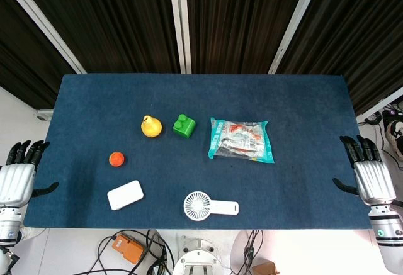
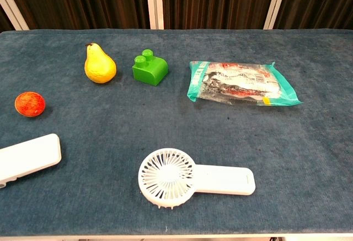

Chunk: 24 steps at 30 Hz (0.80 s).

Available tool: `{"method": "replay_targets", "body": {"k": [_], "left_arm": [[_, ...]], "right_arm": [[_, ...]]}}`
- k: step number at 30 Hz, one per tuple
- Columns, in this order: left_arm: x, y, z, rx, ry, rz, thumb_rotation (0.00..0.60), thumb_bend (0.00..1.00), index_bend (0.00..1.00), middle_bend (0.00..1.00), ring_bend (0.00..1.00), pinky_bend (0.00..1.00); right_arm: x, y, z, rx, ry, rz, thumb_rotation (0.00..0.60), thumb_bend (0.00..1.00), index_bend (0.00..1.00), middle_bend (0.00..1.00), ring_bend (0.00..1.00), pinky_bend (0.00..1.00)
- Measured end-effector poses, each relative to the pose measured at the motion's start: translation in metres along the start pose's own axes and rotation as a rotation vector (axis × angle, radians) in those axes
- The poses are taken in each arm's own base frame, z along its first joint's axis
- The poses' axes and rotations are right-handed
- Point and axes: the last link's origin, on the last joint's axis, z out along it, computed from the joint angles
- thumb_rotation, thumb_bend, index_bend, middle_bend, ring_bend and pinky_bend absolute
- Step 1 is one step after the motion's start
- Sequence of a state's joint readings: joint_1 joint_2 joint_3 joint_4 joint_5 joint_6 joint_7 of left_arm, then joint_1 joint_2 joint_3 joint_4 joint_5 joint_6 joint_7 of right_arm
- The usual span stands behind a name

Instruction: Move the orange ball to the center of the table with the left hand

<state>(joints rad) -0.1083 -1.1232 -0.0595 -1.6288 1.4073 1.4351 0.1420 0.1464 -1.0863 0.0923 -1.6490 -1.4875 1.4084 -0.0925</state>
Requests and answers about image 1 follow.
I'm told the teal snack bag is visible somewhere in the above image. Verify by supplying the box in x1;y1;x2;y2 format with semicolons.
207;116;276;164

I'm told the yellow toy pear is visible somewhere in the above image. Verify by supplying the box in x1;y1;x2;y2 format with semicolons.
140;115;163;138

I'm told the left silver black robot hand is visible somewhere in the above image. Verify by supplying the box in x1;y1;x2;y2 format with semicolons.
0;140;60;208

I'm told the orange ball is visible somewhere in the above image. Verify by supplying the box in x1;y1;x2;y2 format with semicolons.
108;151;127;167

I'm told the black white sneaker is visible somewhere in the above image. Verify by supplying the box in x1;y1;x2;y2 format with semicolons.
385;120;403;154

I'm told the white power bank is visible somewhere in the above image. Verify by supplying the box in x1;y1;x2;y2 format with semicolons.
106;179;145;211

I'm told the green toy building block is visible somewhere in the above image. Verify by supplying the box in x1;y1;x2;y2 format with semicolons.
172;113;197;139

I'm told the blue table cloth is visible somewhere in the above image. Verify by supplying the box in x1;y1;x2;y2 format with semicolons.
23;73;383;230

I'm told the brown cardboard box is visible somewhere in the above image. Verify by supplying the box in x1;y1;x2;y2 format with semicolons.
251;261;280;275

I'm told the orange box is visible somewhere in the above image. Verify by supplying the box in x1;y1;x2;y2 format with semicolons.
111;233;145;264

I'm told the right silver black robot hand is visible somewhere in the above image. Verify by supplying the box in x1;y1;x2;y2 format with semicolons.
332;134;397;206

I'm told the white handheld fan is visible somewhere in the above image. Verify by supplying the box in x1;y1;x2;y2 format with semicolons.
183;191;240;222

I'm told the black cable bundle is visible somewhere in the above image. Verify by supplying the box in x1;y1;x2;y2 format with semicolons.
236;229;264;275

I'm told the robot base column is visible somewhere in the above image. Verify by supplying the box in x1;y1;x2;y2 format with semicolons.
172;235;225;275

